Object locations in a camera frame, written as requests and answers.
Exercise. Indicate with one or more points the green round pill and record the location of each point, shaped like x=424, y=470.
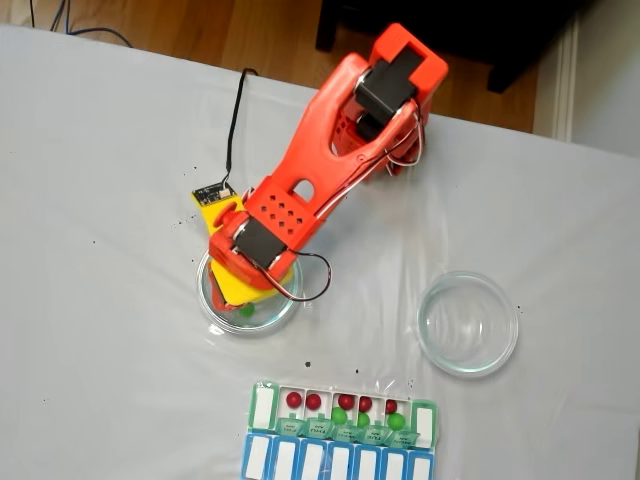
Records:
x=363, y=419
x=246, y=310
x=396, y=421
x=340, y=416

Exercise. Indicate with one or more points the red round pill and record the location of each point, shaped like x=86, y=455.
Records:
x=294, y=399
x=365, y=403
x=313, y=401
x=346, y=400
x=391, y=406

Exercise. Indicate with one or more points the weekly pill organizer box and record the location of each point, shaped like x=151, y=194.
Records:
x=262, y=407

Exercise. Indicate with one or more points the clear tape scrap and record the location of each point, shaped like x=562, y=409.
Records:
x=214, y=330

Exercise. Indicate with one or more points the clear glass dish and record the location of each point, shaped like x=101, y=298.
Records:
x=495, y=310
x=265, y=322

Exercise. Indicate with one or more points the dark wooden furniture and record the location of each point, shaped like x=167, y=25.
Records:
x=500, y=30

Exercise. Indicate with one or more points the white door trim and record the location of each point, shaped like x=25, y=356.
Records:
x=565, y=90

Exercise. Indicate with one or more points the black camera circuit board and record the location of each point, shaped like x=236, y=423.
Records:
x=212, y=193

